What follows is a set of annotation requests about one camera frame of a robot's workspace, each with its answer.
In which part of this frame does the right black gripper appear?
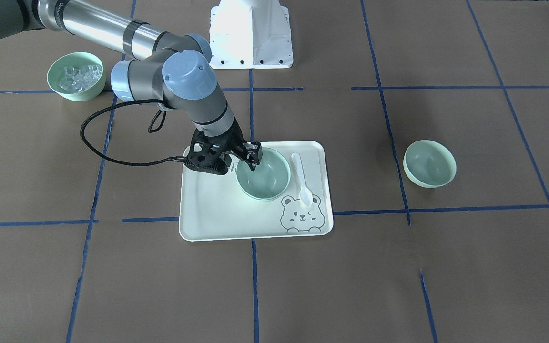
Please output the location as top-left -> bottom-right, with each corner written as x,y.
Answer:
192,122 -> 262,171

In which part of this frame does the green bowl moved to tray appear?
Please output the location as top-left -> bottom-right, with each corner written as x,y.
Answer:
236,148 -> 291,194

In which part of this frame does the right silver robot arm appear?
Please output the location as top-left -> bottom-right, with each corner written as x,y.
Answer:
0,0 -> 262,175

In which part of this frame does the green bowl on tray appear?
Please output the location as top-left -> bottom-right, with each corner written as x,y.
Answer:
242,190 -> 284,202

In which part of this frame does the pale green bear tray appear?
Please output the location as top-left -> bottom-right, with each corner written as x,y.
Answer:
179,141 -> 334,241

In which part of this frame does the white plastic spoon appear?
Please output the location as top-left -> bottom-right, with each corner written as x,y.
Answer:
291,152 -> 313,207

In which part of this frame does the green bowl with ice cubes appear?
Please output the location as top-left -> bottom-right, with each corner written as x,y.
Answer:
46,52 -> 106,101

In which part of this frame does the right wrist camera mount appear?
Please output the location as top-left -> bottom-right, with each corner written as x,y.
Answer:
183,137 -> 232,175

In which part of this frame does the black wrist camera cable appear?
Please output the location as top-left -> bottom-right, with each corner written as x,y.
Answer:
80,99 -> 185,167

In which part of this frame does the white pedestal column base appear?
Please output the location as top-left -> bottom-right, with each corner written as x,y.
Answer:
209,0 -> 294,70

